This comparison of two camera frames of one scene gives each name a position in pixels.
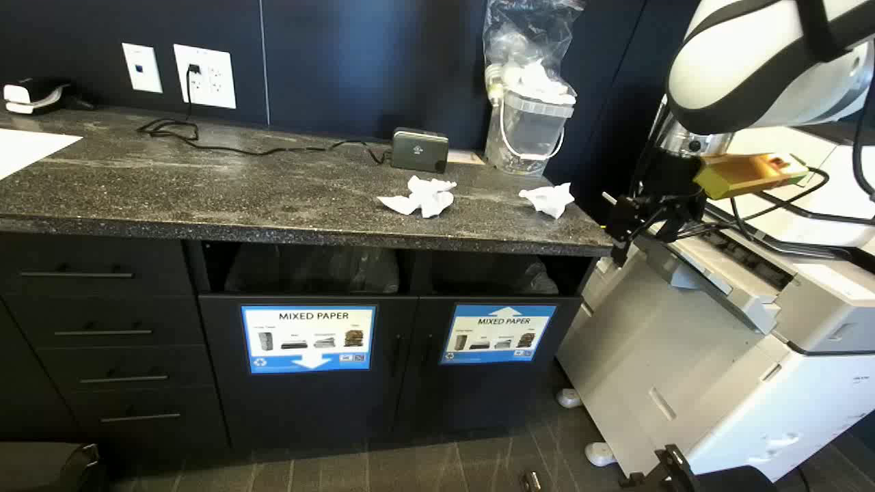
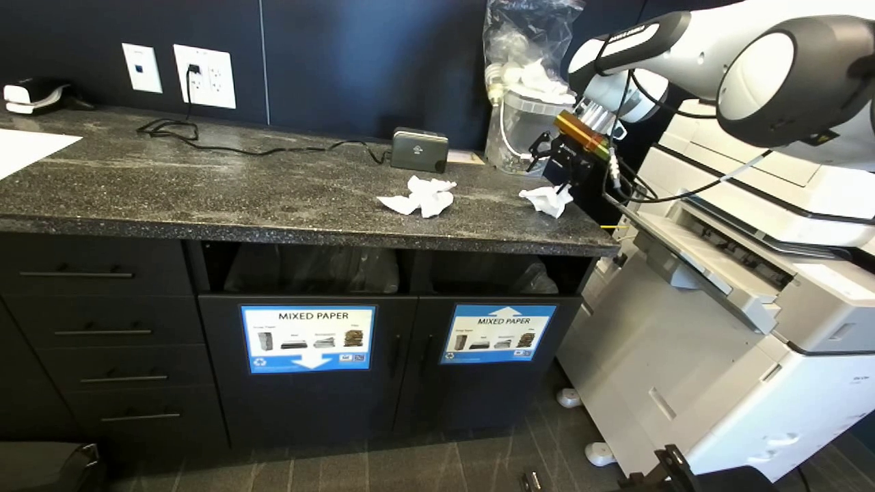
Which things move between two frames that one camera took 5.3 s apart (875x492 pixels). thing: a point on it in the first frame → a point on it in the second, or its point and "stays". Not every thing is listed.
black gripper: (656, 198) → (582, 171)
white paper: (426, 194) stays
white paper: (551, 198) stays
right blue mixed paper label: (496, 335) stays
